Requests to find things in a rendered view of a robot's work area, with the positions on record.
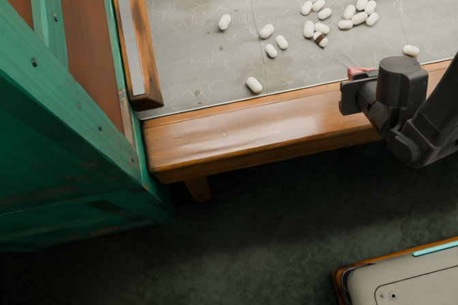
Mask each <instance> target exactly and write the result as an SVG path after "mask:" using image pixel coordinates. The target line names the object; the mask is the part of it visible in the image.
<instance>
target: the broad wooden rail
mask: <svg viewBox="0 0 458 305"><path fill-rule="evenodd" d="M451 61H452V59H451V60H447V61H440V62H437V63H430V64H426V65H421V67H422V68H424V69H426V70H427V72H428V74H429V79H428V86H427V98H428V97H429V96H430V94H431V93H432V92H433V90H434V88H435V87H436V86H437V84H438V82H439V81H440V79H441V77H442V76H443V74H444V72H445V71H446V69H447V67H448V66H449V64H450V63H451ZM339 100H341V91H340V82H334V83H330V84H324V85H320V86H314V87H310V88H306V89H299V90H295V91H289V92H285V93H279V94H275V95H269V96H265V97H259V98H255V99H248V100H245V101H238V102H234V103H228V104H224V105H220V106H214V107H210V108H203V109H199V110H193V111H189V112H183V113H179V114H173V115H169V116H163V117H159V118H152V119H149V120H145V121H143V122H142V127H141V132H142V140H143V144H144V152H145V157H146V161H147V169H148V171H149V172H150V173H151V174H152V175H153V176H154V177H155V179H156V180H157V181H158V182H159V183H160V184H162V185H163V184H170V183H174V182H179V181H183V180H189V179H193V178H199V177H203V176H209V175H213V174H218V173H222V172H229V171H232V170H238V169H242V168H246V167H252V166H255V165H262V164H265V163H271V162H275V161H281V160H285V159H291V158H295V157H301V156H305V155H310V154H314V153H320V152H322V151H325V150H334V149H338V148H343V147H347V146H354V145H357V144H363V143H367V142H373V141H376V140H383V138H382V136H381V135H380V134H379V133H378V132H377V130H376V129H375V128H374V126H373V125H372V124H371V123H370V122H369V120H368V119H367V117H366V116H365V115H364V114H363V113H362V112H361V113H357V114H351V115H347V116H343V115H342V114H341V112H340V111H339Z"/></svg>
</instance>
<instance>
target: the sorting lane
mask: <svg viewBox="0 0 458 305"><path fill-rule="evenodd" d="M306 1H309V0H145V3H146V7H147V14H148V19H149V26H150V30H151V39H152V45H153V51H154V55H155V62H156V66H157V73H158V77H159V83H160V88H161V92H162V97H163V101H164V106H163V107H161V108H155V109H151V110H145V111H141V112H139V113H140V120H141V121H142V122H143V121H145V120H149V119H152V118H159V117H163V116H169V115H173V114H179V113H183V112H189V111H193V110H199V109H203V108H210V107H214V106H220V105H224V104H228V103H234V102H238V101H245V100H248V99H255V98H259V97H265V96H269V95H275V94H279V93H285V92H289V91H295V90H299V89H306V88H310V87H314V86H320V85H324V84H330V83H334V82H341V81H344V80H348V75H347V72H348V67H364V68H376V69H379V63H380V61H381V60H382V59H383V58H386V57H391V56H403V57H410V58H412V59H415V60H417V61H418V62H419V63H420V65H426V64H430V63H437V62H440V61H447V60H451V59H453V57H454V56H455V54H456V53H457V51H458V0H368V2H369V1H375V2H376V8H375V10H374V11H373V13H377V14H378V16H379V18H378V20H377V21H375V22H374V24H373V25H370V26H369V25H367V23H366V20H365V21H364V22H361V23H359V24H357V25H354V24H353V26H352V27H351V28H349V29H341V28H339V26H338V24H339V21H341V20H346V19H345V18H344V12H345V10H346V8H347V7H348V6H349V5H353V6H354V7H355V12H354V14H353V16H354V15H356V14H359V13H361V12H365V9H364V10H361V11H359V10H357V8H356V4H357V2H358V0H324V2H325V4H324V6H323V7H321V8H320V9H319V10H318V11H314V10H313V8H311V10H310V11H309V13H308V14H306V15H304V14H302V13H301V8H302V7H303V5H304V3H305V2H306ZM314 3H315V2H314ZM314 3H312V6H313V4H314ZM326 8H329V9H331V15H330V16H328V17H326V18H325V19H320V18H319V17H318V14H319V13H320V12H321V11H322V10H325V9H326ZM224 14H228V15H229V16H230V18H231V20H230V22H229V24H228V27H227V28H226V29H225V30H221V29H220V28H219V27H218V24H219V22H220V20H221V18H222V16H223V15H224ZM370 16H371V14H370V15H367V18H369V17H370ZM308 20H310V21H312V22H313V24H314V25H315V24H316V23H321V24H323V25H326V26H328V27H329V33H328V34H326V35H325V37H326V38H327V39H328V44H327V45H326V46H324V47H322V46H320V45H318V43H317V42H316V41H315V40H314V35H313V36H312V37H305V36H304V24H305V22H307V21H308ZM350 20H351V21H352V19H350ZM266 25H273V27H274V31H273V32H272V34H270V35H269V36H268V37H267V38H265V39H264V38H261V36H260V32H261V30H262V29H263V28H264V27H265V26H266ZM279 35H281V36H283V37H284V39H285V40H286V41H287V43H288V47H287V48H286V49H281V48H280V47H279V45H278V43H277V42H276V37H277V36H279ZM268 44H270V45H272V46H273V47H274V49H275V50H276V51H277V55H276V57H270V56H269V54H268V53H267V52H266V50H265V47H266V45H268ZM407 45H410V46H414V47H417V48H418V49H419V54H418V55H416V56H412V55H409V54H406V53H404V51H403V48H404V46H407ZM250 77H253V78H255V79H256V80H257V81H258V82H259V83H260V84H261V86H262V90H261V91H260V92H259V93H255V92H253V91H252V90H251V89H250V88H249V87H248V85H247V83H246V82H247V79H248V78H250Z"/></svg>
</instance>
